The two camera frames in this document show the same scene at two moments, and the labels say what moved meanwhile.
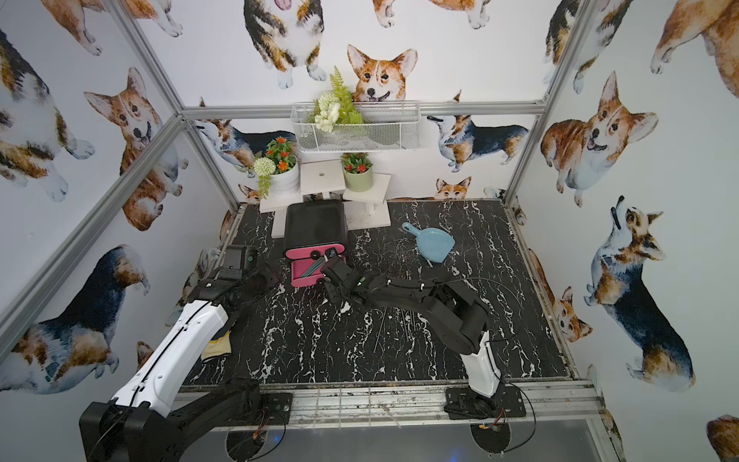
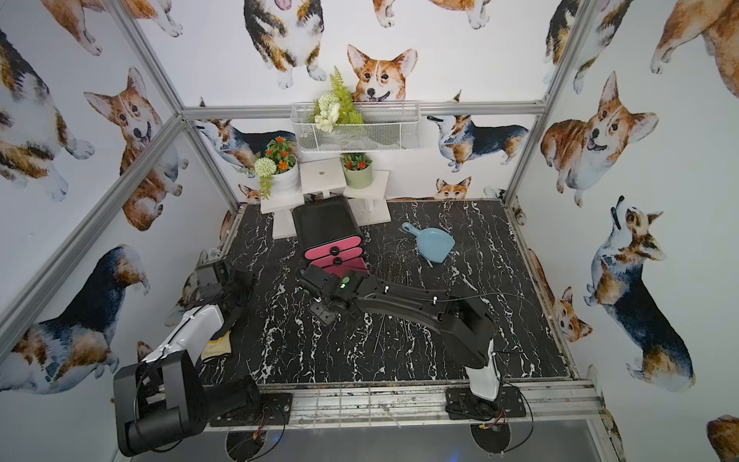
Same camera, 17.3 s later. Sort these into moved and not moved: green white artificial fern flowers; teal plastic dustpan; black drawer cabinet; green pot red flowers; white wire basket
Moved: black drawer cabinet
Not moved: green white artificial fern flowers; teal plastic dustpan; green pot red flowers; white wire basket
